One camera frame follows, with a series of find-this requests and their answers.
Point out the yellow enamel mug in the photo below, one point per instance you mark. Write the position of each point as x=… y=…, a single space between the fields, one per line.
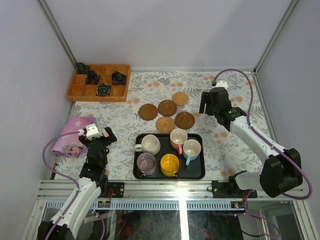
x=169 y=165

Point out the pink mug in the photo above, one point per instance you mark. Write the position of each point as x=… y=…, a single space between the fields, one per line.
x=177 y=139

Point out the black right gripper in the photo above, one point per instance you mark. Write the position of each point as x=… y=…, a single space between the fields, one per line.
x=205 y=99

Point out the wooden compartment tray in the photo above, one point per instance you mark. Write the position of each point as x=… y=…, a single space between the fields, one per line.
x=81 y=91

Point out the dark wooden coaster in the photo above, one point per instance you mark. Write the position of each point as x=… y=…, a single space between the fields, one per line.
x=184 y=120
x=148 y=112
x=167 y=108

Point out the black serving tray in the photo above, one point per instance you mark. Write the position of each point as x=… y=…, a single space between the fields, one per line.
x=194 y=171

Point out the black green rolled item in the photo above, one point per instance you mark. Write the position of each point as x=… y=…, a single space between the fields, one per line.
x=103 y=90

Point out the black rolled item corner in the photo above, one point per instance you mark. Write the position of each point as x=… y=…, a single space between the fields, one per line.
x=80 y=65

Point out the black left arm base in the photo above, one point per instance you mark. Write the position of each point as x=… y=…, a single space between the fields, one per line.
x=112 y=190

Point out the black rolled item right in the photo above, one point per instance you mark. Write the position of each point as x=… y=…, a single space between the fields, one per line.
x=118 y=78

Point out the purple princess print cloth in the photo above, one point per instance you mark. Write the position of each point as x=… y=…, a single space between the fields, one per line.
x=69 y=145

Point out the lilac purple mug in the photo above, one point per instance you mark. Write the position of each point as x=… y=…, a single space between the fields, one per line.
x=146 y=164

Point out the woven rattan coaster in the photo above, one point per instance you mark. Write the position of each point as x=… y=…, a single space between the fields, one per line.
x=180 y=98
x=165 y=125

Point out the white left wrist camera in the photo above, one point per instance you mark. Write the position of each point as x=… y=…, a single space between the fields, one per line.
x=90 y=131

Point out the light blue mug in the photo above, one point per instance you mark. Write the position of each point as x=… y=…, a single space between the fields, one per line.
x=191 y=150

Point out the left aluminium frame post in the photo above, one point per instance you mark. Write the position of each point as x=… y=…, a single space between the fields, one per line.
x=57 y=31

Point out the right aluminium frame post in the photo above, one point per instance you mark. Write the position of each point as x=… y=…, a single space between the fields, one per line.
x=281 y=25

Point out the cream white mug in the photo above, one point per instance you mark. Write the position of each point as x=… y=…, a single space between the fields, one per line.
x=149 y=144

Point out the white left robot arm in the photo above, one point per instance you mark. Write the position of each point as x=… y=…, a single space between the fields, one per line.
x=92 y=183

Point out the aluminium frame post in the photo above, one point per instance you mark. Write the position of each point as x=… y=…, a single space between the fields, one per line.
x=281 y=25
x=57 y=31

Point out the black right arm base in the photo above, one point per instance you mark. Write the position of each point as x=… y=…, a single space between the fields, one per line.
x=226 y=190

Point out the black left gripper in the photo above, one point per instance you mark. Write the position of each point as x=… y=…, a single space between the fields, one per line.
x=99 y=139

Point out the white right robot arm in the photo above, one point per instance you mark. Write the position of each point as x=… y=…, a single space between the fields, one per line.
x=280 y=172

